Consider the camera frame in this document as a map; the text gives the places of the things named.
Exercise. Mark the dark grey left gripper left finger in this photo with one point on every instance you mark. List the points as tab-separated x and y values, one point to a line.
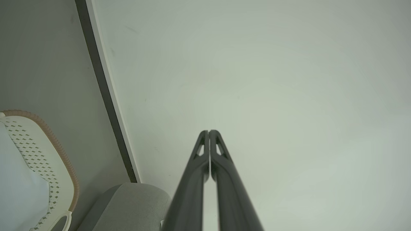
189	192

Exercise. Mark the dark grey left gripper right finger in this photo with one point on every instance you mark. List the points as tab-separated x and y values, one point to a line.
232	199

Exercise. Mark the white plastic laundry basket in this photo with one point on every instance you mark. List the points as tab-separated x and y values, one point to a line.
41	150

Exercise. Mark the grey fabric sofa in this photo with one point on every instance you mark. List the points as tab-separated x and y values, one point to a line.
128	208

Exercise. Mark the white and black skirting board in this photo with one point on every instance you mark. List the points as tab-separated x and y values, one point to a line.
106	89

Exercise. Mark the white garment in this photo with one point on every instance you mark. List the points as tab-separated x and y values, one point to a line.
16	192

